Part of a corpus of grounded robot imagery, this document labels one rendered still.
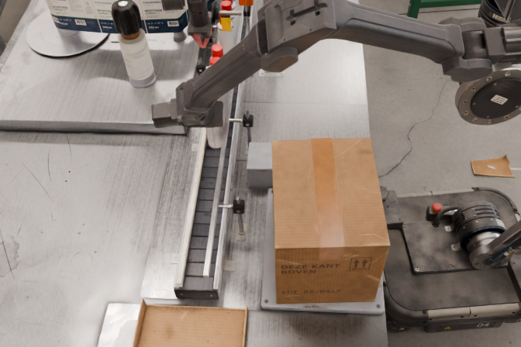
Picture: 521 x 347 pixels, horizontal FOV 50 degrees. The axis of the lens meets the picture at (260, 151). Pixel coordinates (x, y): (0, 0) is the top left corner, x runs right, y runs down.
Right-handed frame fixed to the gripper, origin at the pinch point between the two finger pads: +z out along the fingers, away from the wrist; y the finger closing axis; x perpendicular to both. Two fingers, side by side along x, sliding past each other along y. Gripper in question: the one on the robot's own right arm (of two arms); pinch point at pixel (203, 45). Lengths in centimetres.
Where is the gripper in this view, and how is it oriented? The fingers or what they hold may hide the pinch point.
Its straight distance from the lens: 179.0
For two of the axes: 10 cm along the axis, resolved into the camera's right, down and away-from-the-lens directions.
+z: 0.4, 6.5, 7.6
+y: -0.5, 7.6, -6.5
